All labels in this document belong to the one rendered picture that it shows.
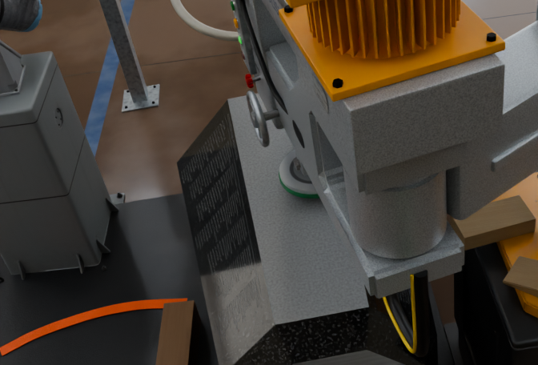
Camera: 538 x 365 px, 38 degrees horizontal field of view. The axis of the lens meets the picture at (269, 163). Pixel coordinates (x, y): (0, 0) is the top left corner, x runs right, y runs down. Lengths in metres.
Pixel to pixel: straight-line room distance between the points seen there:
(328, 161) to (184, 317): 1.43
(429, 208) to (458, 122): 0.26
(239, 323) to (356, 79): 1.11
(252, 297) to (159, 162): 1.85
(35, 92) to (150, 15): 2.18
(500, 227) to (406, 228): 0.73
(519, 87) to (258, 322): 0.93
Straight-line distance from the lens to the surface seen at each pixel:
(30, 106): 2.98
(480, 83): 1.23
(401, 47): 1.20
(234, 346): 2.14
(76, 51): 4.98
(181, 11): 2.61
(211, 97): 4.23
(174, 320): 2.99
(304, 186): 2.26
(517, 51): 1.67
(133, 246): 3.49
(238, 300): 2.19
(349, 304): 2.03
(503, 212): 2.22
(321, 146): 1.66
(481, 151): 1.51
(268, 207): 2.30
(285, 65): 1.83
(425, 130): 1.24
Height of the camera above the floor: 2.39
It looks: 40 degrees down
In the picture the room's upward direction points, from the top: 12 degrees counter-clockwise
